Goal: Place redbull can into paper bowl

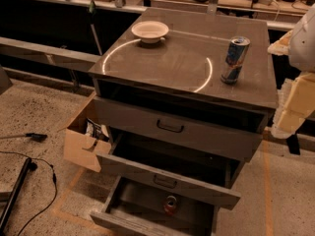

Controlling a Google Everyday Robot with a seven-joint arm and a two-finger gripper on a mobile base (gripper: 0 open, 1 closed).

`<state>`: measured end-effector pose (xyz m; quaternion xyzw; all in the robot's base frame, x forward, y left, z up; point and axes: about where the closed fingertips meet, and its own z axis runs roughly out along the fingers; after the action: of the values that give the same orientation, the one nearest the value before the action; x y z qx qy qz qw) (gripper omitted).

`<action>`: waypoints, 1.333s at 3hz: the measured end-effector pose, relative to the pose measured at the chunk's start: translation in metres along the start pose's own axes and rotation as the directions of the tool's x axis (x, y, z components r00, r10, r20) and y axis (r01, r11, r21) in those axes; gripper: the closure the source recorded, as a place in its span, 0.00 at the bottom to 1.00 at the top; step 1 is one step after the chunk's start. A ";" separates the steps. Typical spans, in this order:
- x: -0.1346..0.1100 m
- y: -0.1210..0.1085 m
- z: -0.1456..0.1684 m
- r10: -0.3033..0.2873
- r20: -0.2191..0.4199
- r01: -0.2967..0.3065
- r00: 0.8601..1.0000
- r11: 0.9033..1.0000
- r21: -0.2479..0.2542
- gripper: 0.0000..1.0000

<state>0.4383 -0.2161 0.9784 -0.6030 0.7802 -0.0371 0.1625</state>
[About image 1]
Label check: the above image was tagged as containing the green handled stick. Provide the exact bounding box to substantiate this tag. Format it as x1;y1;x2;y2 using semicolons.
88;0;102;55

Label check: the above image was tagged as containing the grey middle drawer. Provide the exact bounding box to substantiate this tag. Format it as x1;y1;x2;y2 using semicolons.
96;133;240;209

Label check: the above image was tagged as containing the red soda can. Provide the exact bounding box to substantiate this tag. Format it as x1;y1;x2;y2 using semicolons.
163;196;177;215

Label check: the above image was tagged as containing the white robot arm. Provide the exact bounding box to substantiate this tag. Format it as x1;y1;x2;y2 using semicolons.
268;5;315;139

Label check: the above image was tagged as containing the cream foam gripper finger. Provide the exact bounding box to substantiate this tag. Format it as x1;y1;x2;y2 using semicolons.
268;30;292;56
271;73;315;139

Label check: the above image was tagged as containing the brown cardboard box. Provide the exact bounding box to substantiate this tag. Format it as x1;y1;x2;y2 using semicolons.
64;92;111;172

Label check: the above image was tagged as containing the black pole on floor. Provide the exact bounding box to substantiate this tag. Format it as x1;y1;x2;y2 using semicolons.
0;158;32;236

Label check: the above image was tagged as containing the grey bottom drawer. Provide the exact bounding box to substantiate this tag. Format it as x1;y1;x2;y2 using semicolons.
91;177;218;236

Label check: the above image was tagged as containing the grey top drawer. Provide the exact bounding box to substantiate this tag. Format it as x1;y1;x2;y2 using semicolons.
94;96;262;161

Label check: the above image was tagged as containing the grey drawer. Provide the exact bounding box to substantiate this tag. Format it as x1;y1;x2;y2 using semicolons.
94;96;262;161
91;177;218;236
96;133;240;209

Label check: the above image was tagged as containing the black cable on floor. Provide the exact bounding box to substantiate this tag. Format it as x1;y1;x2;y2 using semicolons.
0;150;59;236

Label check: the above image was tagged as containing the grey metal drawer cabinet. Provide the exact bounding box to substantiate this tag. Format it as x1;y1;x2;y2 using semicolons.
88;7;280;236

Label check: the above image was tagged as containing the white paper bowl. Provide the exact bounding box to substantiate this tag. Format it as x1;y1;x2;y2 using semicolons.
131;21;169;43

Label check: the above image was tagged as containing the black handled tool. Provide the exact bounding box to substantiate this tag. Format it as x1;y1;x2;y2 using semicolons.
0;133;47;142

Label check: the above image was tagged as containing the blue silver redbull can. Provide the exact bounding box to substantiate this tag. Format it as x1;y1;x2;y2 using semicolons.
220;36;250;85

